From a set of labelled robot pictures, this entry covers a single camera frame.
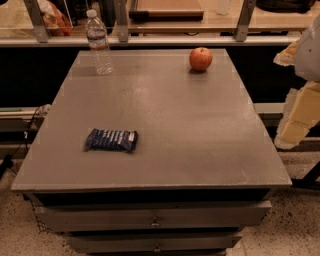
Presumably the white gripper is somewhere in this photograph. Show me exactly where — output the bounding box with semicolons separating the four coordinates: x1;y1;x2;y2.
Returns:
273;15;320;149

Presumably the red apple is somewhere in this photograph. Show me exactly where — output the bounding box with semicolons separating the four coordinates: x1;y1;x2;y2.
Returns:
189;47;213;72

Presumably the blue rxbar wrapper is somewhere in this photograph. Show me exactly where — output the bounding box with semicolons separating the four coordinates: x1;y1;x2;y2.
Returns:
84;128;139;153

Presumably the wooden framed board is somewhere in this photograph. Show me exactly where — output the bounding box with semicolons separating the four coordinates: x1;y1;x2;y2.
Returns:
129;0;204;20

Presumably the clear plastic water bottle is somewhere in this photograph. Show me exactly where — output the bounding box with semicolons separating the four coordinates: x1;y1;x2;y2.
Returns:
85;9;113;75

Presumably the orange snack bag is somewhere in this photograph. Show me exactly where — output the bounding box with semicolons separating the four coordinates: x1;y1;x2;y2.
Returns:
37;0;72;36

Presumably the lower grey drawer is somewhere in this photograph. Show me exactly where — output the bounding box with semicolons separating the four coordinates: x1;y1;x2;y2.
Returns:
68;232;241;254

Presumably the grey metal rail frame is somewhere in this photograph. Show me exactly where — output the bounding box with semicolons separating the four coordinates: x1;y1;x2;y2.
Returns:
0;0;307;47

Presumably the black cable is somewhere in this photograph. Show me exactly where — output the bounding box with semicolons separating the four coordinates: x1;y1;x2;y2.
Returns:
0;108;41;179

